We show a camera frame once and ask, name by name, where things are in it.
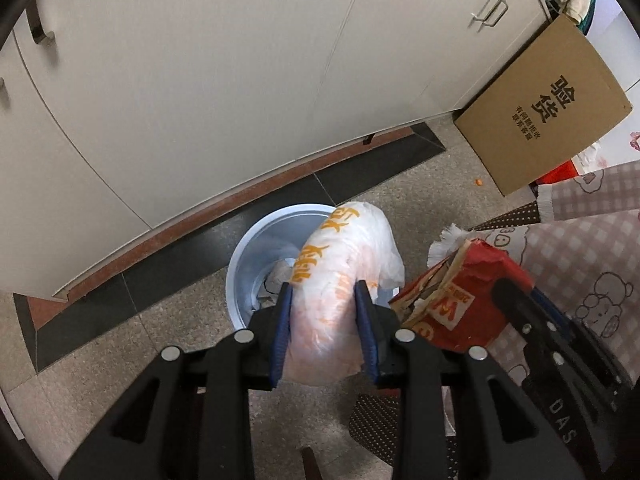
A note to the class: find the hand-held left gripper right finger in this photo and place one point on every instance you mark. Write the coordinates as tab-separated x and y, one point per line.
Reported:
369	332

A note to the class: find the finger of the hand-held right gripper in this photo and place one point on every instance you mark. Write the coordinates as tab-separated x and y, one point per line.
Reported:
552	312
520	310

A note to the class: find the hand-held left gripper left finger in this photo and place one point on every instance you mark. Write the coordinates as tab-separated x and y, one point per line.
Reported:
280	332

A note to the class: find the red snack packet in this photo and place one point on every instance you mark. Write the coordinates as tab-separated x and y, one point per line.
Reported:
465	300

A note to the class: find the white bag with orange print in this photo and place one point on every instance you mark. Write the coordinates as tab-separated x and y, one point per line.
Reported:
330	280

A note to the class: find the pale blue plastic bin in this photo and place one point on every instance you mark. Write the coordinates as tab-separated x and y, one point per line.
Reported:
265	240

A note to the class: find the pink checked tablecloth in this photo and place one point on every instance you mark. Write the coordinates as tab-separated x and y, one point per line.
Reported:
590	260

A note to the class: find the red plastic stool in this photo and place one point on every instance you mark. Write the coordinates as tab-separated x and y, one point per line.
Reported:
557	172

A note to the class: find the white plastic bag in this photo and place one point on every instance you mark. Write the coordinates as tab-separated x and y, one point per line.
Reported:
600	157

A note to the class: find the large cardboard box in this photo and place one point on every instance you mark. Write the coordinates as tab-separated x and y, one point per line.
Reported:
545	105

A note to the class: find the white low cabinet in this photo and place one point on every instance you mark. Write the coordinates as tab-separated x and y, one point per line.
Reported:
225	85

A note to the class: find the green hanging jacket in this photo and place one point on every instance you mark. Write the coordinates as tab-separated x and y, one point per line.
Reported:
591	15

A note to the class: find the cream hanging jacket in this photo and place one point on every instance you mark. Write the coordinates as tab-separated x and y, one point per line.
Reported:
577	0

